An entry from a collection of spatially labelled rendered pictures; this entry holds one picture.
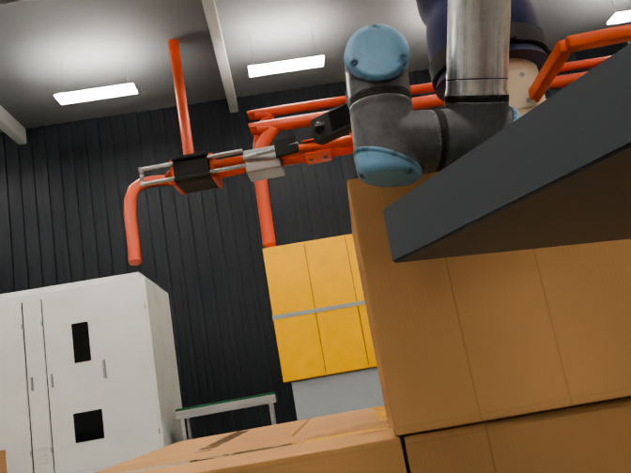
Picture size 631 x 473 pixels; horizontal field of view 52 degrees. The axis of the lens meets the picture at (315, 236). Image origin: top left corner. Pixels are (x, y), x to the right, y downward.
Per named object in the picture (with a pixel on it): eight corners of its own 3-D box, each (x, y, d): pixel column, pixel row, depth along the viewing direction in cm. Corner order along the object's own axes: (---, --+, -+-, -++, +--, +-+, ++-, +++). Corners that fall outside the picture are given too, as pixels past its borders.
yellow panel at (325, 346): (451, 408, 898) (414, 236, 952) (467, 410, 810) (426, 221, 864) (292, 436, 885) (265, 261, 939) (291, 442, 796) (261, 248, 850)
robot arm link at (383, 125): (446, 169, 87) (435, 83, 90) (362, 172, 86) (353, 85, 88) (425, 189, 96) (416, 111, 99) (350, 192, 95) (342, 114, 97)
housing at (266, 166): (285, 176, 128) (282, 155, 129) (282, 165, 122) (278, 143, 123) (251, 183, 128) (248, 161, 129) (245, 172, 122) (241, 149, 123)
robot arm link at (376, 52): (346, 85, 88) (340, 19, 90) (347, 120, 100) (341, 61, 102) (416, 78, 88) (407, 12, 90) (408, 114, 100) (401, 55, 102)
